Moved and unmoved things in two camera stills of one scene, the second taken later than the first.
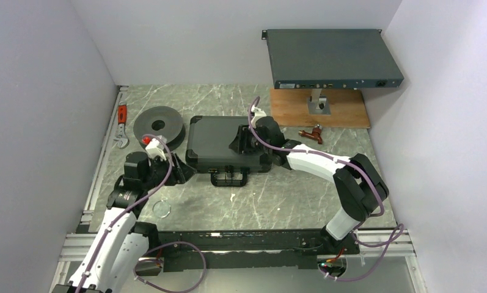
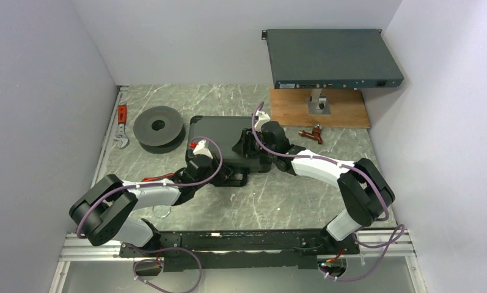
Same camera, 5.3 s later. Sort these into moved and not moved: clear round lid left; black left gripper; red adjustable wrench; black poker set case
Moved: black left gripper
Not moved: red adjustable wrench; black poker set case; clear round lid left
